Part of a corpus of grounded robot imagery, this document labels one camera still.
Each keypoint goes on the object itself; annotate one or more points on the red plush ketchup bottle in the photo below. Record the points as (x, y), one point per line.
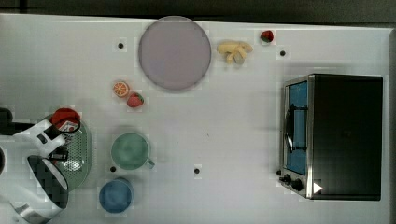
(66, 120)

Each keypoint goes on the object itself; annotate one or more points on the black round container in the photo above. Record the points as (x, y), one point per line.
(2, 161)

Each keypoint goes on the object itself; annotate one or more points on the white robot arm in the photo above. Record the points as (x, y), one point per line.
(35, 189)

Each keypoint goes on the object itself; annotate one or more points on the green mug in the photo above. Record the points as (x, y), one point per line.
(131, 151)

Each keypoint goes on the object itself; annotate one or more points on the small red strawberry toy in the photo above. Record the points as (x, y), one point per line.
(267, 36)

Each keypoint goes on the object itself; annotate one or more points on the green strainer colander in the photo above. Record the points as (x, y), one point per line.
(78, 164)

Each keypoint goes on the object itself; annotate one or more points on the silver toaster oven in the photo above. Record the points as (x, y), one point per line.
(332, 142)

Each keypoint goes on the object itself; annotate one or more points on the grey round plate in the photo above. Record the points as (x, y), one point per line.
(174, 53)

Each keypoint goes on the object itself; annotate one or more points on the blue cup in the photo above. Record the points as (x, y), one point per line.
(117, 195)

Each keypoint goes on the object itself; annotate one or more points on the orange slice toy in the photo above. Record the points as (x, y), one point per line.
(121, 89)

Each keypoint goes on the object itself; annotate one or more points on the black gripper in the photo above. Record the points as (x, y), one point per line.
(40, 139)

